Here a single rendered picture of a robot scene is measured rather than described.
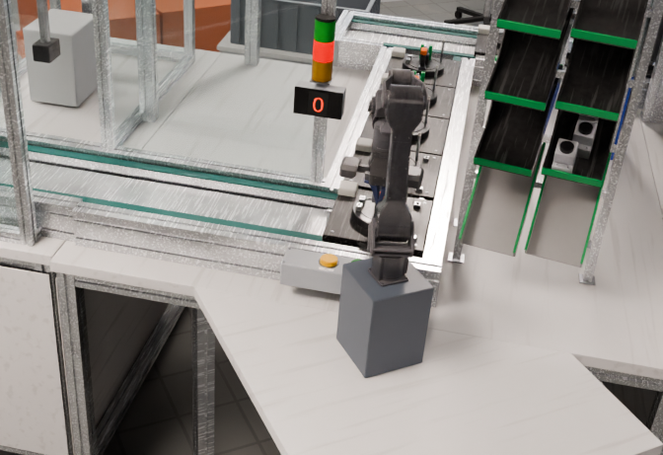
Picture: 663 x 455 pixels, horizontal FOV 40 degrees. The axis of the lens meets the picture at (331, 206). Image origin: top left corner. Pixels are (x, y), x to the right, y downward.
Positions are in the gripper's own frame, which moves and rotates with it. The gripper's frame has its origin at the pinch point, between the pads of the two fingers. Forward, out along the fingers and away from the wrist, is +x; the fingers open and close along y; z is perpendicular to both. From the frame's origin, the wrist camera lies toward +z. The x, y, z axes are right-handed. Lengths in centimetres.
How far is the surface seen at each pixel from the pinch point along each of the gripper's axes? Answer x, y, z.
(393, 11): 102, -48, -449
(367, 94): 12, -15, -83
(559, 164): -13.1, 38.6, -1.2
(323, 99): -13.0, -17.9, -17.7
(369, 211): 10.0, -2.6, -7.3
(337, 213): 12.0, -10.3, -7.3
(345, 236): 12.2, -6.6, 2.2
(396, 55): 10, -11, -115
